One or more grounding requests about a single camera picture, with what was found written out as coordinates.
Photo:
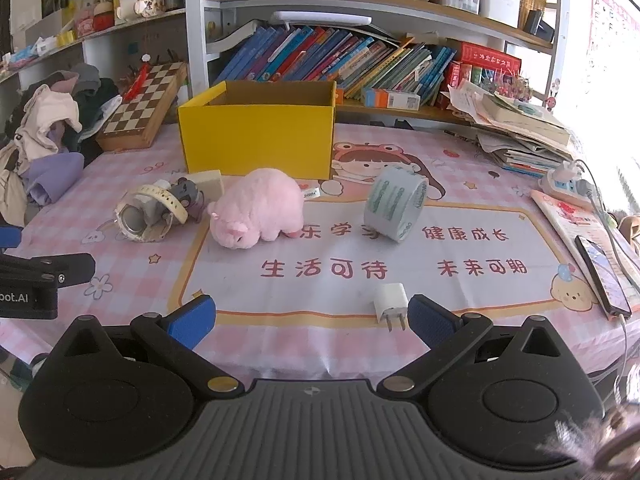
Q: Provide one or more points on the cream wristwatch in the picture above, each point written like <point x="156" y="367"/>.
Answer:
<point x="150" y="195"/>

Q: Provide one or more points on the white charger plug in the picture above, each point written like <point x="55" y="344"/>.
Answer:
<point x="391" y="302"/>

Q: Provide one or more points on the pink checked mat desktop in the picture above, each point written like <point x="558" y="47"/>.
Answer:
<point x="280" y="290"/>

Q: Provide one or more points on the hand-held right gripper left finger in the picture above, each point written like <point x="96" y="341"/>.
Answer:
<point x="192" y="317"/>

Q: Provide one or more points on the red round jar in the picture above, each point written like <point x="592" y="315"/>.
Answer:
<point x="103" y="15"/>

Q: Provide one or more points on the grey tape roll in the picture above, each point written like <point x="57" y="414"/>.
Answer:
<point x="390" y="205"/>

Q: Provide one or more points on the yellow cardboard box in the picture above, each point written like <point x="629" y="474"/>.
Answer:
<point x="260" y="140"/>

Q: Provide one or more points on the white bar lamp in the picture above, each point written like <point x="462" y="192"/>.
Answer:
<point x="320" y="17"/>

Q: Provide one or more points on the red book box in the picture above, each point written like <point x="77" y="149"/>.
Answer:
<point x="487" y="57"/>

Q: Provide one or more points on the orange and white small box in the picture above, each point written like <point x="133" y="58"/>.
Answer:
<point x="390" y="99"/>

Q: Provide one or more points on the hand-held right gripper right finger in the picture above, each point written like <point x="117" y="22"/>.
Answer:
<point x="430" y="320"/>

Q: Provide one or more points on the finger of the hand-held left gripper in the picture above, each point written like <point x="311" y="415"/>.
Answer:
<point x="60" y="267"/>
<point x="9" y="236"/>

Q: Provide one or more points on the white pen holder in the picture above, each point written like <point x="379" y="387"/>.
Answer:
<point x="497" y="7"/>

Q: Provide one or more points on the wooden chessboard box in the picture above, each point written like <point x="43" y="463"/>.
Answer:
<point x="145" y="105"/>

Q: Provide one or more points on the pink booklet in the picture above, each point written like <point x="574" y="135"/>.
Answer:
<point x="565" y="220"/>

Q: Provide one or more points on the beige sponge block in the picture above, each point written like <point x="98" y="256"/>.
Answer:
<point x="210" y="184"/>

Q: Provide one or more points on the wall poster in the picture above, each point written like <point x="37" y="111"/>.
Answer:
<point x="612" y="35"/>

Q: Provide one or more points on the pink plush pig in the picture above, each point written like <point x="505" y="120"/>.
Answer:
<point x="260" y="205"/>

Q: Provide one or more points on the black smartphone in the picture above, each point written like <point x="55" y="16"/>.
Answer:
<point x="602" y="275"/>

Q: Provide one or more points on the stack of papers and books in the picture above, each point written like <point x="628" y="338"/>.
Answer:
<point x="520" y="125"/>

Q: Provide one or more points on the pile of clothes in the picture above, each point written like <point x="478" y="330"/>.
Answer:
<point x="45" y="120"/>

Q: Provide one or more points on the white power strip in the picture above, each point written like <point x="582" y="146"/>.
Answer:
<point x="567" y="185"/>

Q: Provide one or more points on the row of leaning books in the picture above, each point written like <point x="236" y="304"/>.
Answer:
<point x="325" y="55"/>

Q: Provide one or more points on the white shelf unit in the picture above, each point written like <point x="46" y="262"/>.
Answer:
<point x="197" y="35"/>

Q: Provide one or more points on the red tassel ornament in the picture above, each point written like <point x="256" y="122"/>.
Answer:
<point x="136" y="82"/>

